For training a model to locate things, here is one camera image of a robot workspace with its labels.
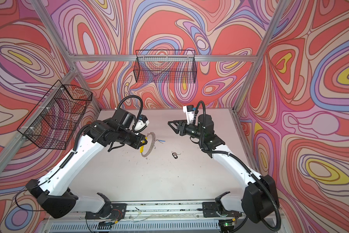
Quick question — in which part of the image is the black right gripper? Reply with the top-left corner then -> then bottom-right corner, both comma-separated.
169,119 -> 206,140

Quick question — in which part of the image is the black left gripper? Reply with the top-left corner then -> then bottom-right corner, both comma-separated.
117,129 -> 151,150

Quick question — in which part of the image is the large keyring with yellow sleeve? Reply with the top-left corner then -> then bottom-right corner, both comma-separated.
139,132 -> 157,158

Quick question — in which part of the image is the key with black tag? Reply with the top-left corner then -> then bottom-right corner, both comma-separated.
171,152 -> 180,159

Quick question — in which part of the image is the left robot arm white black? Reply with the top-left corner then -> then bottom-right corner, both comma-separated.
21,95 -> 149,219

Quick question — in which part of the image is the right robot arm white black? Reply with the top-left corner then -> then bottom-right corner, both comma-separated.
168,101 -> 282,233

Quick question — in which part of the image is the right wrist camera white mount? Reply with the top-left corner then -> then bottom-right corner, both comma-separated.
183,105 -> 199,125

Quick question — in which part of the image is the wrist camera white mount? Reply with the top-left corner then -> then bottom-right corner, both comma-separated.
133,115 -> 150,133
183,105 -> 199,125

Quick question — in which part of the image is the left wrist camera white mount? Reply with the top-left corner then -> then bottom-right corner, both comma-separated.
133,115 -> 150,133

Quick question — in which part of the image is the black wire basket back wall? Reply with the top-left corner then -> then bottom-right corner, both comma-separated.
133,49 -> 197,83

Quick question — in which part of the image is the black wire basket wall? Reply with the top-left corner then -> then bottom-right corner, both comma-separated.
133,49 -> 197,83
17,81 -> 93,150

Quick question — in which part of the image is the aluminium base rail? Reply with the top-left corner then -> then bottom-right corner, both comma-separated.
39,200 -> 269,233

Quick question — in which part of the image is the black wire basket left wall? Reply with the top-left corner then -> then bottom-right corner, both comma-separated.
17,81 -> 93,150

